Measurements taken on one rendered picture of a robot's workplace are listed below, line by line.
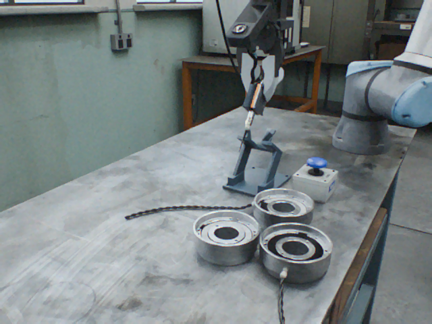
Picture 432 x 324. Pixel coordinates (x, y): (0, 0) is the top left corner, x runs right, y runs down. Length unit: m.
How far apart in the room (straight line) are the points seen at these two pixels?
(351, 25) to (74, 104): 2.96
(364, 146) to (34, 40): 1.67
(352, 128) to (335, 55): 3.41
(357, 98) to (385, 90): 0.10
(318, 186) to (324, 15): 3.77
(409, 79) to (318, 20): 3.58
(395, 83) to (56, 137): 1.81
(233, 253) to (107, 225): 0.25
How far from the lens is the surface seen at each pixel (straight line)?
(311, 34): 4.54
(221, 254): 0.59
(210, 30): 3.06
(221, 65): 2.77
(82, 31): 2.41
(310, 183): 0.80
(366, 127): 1.09
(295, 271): 0.57
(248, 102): 0.77
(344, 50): 4.45
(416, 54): 0.99
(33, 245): 0.72
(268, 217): 0.68
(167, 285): 0.58
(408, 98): 0.94
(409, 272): 2.12
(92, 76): 2.46
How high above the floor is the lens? 1.17
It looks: 22 degrees down
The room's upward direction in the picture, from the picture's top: straight up
